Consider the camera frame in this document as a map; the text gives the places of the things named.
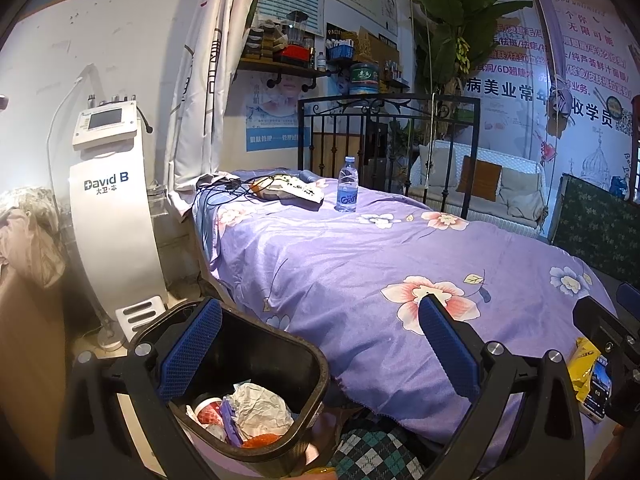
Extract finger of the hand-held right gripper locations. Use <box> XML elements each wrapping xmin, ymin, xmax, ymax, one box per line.
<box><xmin>617</xmin><ymin>282</ymin><xmax>640</xmax><ymax>321</ymax></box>
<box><xmin>572</xmin><ymin>296</ymin><xmax>640</xmax><ymax>416</ymax></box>

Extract green floral covered counter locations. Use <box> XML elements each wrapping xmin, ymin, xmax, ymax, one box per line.
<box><xmin>547</xmin><ymin>172</ymin><xmax>640</xmax><ymax>281</ymax></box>

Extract blue face poster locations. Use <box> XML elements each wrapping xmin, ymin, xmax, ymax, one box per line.
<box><xmin>245</xmin><ymin>77</ymin><xmax>306</xmax><ymax>153</ymax></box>

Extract beige paper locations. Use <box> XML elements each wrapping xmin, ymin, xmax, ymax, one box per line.
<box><xmin>227</xmin><ymin>382</ymin><xmax>296</xmax><ymax>443</ymax></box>

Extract red white paper cup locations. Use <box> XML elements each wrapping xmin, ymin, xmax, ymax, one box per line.
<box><xmin>185</xmin><ymin>397</ymin><xmax>226</xmax><ymax>441</ymax></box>

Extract white wicker swing seat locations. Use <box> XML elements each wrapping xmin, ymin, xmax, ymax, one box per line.
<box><xmin>412</xmin><ymin>140</ymin><xmax>548</xmax><ymax>238</ymax></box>

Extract black iron bed frame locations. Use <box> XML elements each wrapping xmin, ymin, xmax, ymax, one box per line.
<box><xmin>297</xmin><ymin>92</ymin><xmax>482</xmax><ymax>221</ymax></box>

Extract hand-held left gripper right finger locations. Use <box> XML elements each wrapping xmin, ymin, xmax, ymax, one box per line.
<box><xmin>417</xmin><ymin>294</ymin><xmax>586</xmax><ymax>480</ymax></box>

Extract smartphone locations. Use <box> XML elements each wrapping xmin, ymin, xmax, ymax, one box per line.
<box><xmin>582</xmin><ymin>355</ymin><xmax>613</xmax><ymax>423</ymax></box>

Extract clear acrylic holder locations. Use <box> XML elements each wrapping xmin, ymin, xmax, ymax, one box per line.
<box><xmin>147</xmin><ymin>182</ymin><xmax>173</xmax><ymax>221</ymax></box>

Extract brown cushion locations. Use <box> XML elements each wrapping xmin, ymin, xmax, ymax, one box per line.
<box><xmin>456</xmin><ymin>155</ymin><xmax>502</xmax><ymax>202</ymax></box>

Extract red base blender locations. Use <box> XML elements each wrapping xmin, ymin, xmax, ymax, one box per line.
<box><xmin>280</xmin><ymin>10</ymin><xmax>311</xmax><ymax>63</ymax></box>

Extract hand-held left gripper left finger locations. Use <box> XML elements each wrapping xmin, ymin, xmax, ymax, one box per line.
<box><xmin>55</xmin><ymin>297</ymin><xmax>223</xmax><ymax>480</ymax></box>

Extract clear water bottle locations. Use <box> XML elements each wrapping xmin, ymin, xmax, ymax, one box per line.
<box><xmin>335</xmin><ymin>156</ymin><xmax>361</xmax><ymax>212</ymax></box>

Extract black trash bin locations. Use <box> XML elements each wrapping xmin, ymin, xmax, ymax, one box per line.
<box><xmin>122</xmin><ymin>300</ymin><xmax>332</xmax><ymax>478</ymax></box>

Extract white curtain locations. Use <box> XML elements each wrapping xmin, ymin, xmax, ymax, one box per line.
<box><xmin>167</xmin><ymin>0</ymin><xmax>268</xmax><ymax>193</ymax></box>

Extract grey cloth bundle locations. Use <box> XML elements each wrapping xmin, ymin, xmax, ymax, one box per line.
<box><xmin>0</xmin><ymin>187</ymin><xmax>68</xmax><ymax>291</ymax></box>

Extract yellow snack wrapper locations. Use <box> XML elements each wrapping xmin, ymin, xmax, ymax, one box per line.
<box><xmin>567</xmin><ymin>337</ymin><xmax>601</xmax><ymax>403</ymax></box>

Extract banana plant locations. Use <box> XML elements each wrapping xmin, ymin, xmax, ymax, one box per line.
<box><xmin>400</xmin><ymin>0</ymin><xmax>533</xmax><ymax>96</ymax></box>

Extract folded purple umbrella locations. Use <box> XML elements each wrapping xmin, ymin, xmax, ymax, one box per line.
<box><xmin>531</xmin><ymin>0</ymin><xmax>576</xmax><ymax>136</ymax></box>

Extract wooden wall shelf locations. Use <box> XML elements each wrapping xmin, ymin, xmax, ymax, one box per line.
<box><xmin>237</xmin><ymin>57</ymin><xmax>331</xmax><ymax>92</ymax></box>

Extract teal round tin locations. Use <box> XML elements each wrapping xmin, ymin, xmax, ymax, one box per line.
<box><xmin>349</xmin><ymin>61</ymin><xmax>379</xmax><ymax>96</ymax></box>

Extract purple floral bedsheet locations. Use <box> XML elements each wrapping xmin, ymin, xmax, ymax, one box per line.
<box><xmin>192</xmin><ymin>169</ymin><xmax>631</xmax><ymax>461</ymax></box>

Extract person's plaid clothing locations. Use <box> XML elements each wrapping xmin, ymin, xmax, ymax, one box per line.
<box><xmin>327</xmin><ymin>412</ymin><xmax>441</xmax><ymax>480</ymax></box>

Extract white beauty machine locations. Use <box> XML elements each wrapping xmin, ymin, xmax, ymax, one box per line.
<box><xmin>47</xmin><ymin>62</ymin><xmax>171</xmax><ymax>351</ymax></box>

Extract purple plastic wrapper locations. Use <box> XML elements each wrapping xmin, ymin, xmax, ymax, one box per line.
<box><xmin>220</xmin><ymin>392</ymin><xmax>246</xmax><ymax>448</ymax></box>

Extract white cushion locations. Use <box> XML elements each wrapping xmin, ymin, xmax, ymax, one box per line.
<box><xmin>500</xmin><ymin>166</ymin><xmax>546</xmax><ymax>221</ymax></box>

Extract large wall poster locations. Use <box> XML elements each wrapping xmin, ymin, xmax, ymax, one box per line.
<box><xmin>465</xmin><ymin>0</ymin><xmax>640</xmax><ymax>201</ymax></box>

